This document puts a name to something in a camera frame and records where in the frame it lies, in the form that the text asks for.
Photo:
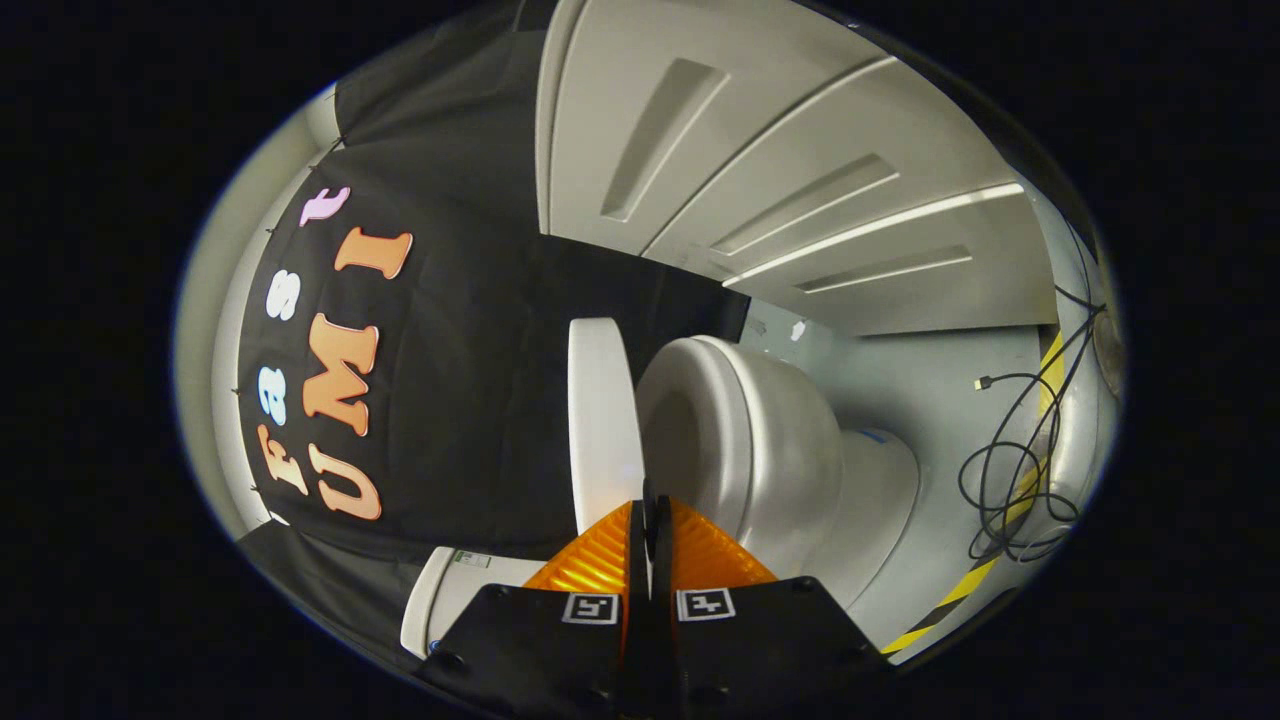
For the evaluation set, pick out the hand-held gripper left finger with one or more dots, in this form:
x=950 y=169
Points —
x=560 y=650

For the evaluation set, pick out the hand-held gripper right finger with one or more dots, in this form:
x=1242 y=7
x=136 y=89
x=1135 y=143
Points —
x=740 y=650

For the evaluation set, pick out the white toilet lid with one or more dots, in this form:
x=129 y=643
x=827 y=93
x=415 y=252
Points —
x=600 y=420

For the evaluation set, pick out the white toilet tank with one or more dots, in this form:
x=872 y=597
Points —
x=450 y=595

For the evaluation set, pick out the white toilet bowl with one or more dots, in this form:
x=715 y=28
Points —
x=780 y=460

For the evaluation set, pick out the black backdrop cloth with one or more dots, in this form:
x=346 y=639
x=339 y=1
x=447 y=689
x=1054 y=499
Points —
x=470 y=380

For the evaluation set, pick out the yellow black floor tape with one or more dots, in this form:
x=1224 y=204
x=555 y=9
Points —
x=1050 y=375

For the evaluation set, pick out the white drawer cabinet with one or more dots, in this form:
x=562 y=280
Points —
x=780 y=150

